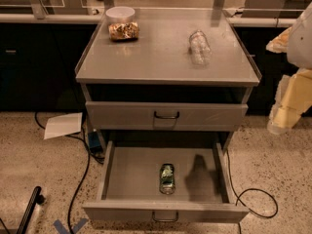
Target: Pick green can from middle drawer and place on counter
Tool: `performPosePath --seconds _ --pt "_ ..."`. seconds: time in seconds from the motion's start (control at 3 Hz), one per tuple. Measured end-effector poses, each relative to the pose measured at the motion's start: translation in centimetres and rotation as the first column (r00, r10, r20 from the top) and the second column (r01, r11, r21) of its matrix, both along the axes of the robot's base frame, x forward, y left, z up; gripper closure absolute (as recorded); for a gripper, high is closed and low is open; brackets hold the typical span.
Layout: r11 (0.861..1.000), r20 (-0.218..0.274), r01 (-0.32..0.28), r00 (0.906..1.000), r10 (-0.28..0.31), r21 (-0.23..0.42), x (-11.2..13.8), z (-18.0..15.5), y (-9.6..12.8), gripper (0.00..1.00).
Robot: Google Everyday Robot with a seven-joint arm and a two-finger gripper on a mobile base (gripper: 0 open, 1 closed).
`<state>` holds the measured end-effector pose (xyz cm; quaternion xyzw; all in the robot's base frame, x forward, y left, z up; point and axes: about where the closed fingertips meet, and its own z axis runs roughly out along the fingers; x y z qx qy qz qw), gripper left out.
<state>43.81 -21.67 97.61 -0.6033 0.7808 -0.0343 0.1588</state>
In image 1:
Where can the yellow taped gripper finger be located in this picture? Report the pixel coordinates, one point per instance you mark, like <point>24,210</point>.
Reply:
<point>280,43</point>
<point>293,98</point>

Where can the green soda can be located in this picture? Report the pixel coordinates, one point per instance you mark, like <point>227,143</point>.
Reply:
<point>167,179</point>

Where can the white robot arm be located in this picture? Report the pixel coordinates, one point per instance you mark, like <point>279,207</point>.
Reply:
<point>299,51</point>

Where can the grey metal drawer cabinet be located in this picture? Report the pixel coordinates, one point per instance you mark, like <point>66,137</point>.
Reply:
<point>157,66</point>

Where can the open middle drawer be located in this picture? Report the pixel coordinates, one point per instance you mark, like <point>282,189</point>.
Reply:
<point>150,182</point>

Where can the dark counter with cabinets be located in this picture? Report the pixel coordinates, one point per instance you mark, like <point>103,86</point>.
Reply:
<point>37,62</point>

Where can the clear plastic bottle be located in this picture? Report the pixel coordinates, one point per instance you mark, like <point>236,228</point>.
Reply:
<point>199,48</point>

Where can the brown snack bag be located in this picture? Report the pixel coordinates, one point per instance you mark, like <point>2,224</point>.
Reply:
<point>123,31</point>

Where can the blue power box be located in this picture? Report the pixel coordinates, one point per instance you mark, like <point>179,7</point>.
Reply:
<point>94,143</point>

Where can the white paper sheet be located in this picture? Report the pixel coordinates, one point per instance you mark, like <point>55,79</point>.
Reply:
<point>63,125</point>

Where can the black bar object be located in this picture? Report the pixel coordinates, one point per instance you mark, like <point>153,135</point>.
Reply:
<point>36,199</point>

